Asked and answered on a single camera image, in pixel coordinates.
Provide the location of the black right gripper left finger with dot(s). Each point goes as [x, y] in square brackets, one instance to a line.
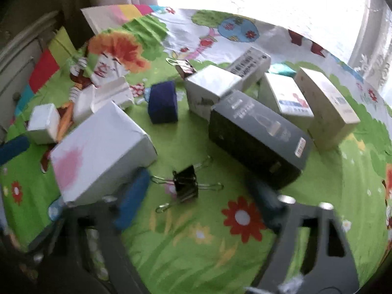
[67, 265]

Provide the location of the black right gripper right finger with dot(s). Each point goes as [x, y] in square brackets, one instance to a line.
[328, 265]

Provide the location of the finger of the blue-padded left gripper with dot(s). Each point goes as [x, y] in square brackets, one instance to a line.
[13, 148]

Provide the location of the large white pink-stained box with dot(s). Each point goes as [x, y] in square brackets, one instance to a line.
[100, 155]

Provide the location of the black DORMI product box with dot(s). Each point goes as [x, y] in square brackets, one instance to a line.
[261, 140]

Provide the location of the beige tall carton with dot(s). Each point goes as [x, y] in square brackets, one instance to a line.
[334, 118]

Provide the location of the small white cube box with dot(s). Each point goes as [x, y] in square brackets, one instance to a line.
[43, 124]

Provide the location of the white dresser cabinet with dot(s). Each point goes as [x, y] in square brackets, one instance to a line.
[18, 60]

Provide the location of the black binder clip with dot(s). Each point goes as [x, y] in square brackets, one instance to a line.
[186, 184]

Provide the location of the dark blue velvet box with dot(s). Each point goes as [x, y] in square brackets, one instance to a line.
[162, 103]

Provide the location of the colourful cartoon play mat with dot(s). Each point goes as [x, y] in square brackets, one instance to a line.
[217, 242]

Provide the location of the white box blue red print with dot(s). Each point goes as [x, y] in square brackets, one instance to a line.
[282, 95]

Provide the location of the teal small packet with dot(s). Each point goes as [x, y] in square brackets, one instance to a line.
[282, 69]

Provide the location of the patterned binder clip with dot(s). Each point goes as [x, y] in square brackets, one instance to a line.
[183, 67]

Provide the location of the white barcode carton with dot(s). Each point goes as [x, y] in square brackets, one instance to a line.
[250, 66]

